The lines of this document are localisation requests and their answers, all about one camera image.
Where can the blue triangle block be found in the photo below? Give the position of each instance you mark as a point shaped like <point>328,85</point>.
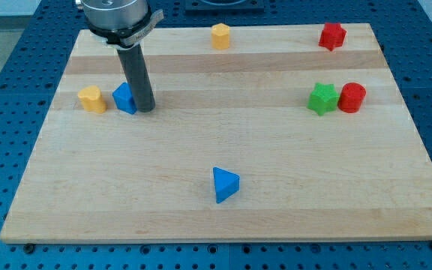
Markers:
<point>226,184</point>

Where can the red cylinder block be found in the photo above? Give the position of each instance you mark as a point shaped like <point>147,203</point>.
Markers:
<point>351,97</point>

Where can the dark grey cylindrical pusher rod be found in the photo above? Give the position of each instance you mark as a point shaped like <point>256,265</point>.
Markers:
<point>135,71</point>

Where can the red star block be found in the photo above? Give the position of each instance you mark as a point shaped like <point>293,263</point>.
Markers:
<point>332,36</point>

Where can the green star block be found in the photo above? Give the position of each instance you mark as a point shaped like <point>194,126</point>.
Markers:
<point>323,99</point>

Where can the black mounting plate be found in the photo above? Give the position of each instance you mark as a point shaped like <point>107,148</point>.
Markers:
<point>196,6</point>

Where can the blue cube block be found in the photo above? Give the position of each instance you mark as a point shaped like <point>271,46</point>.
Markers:
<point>124,99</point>

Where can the yellow heart block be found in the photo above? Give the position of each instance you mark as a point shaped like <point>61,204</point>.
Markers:
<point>92,100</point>

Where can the yellow hexagon block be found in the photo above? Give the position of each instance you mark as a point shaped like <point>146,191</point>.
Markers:
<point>220,36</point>

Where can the wooden board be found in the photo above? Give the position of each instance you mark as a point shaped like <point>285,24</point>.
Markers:
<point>113,177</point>

